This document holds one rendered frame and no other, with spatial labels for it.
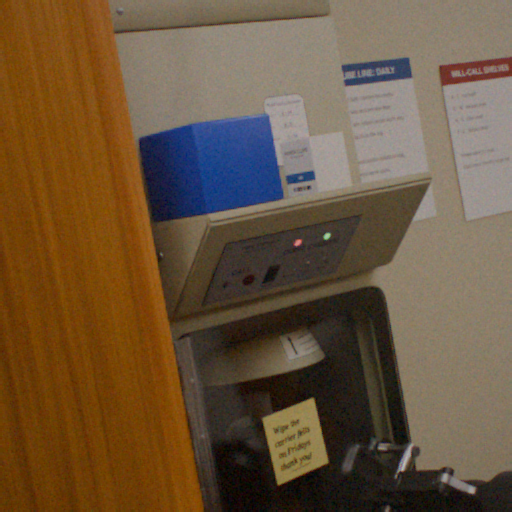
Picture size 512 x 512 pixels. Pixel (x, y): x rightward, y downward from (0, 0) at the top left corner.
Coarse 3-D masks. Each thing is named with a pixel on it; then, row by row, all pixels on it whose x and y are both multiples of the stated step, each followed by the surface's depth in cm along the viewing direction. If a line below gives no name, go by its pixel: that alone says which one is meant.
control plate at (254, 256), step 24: (360, 216) 143; (264, 240) 134; (288, 240) 137; (312, 240) 140; (336, 240) 143; (240, 264) 135; (264, 264) 138; (288, 264) 140; (312, 264) 143; (336, 264) 146; (216, 288) 135; (240, 288) 138; (264, 288) 141
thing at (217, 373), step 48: (192, 336) 138; (240, 336) 141; (288, 336) 145; (336, 336) 150; (384, 336) 154; (240, 384) 141; (288, 384) 145; (336, 384) 149; (384, 384) 154; (240, 432) 140; (336, 432) 149; (384, 432) 153; (240, 480) 140; (288, 480) 144; (336, 480) 148
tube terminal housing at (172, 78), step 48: (144, 48) 138; (192, 48) 142; (240, 48) 146; (288, 48) 150; (336, 48) 155; (144, 96) 137; (192, 96) 141; (240, 96) 145; (336, 96) 154; (144, 192) 136; (336, 288) 152
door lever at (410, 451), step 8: (384, 440) 153; (384, 448) 152; (392, 448) 151; (400, 448) 150; (408, 448) 149; (416, 448) 149; (384, 456) 153; (400, 456) 149; (408, 456) 149; (416, 456) 149; (400, 464) 149; (408, 464) 148; (384, 504) 147
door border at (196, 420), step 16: (192, 352) 137; (192, 368) 137; (192, 384) 137; (192, 400) 137; (192, 416) 137; (192, 432) 136; (208, 448) 138; (208, 464) 138; (208, 480) 137; (208, 496) 137
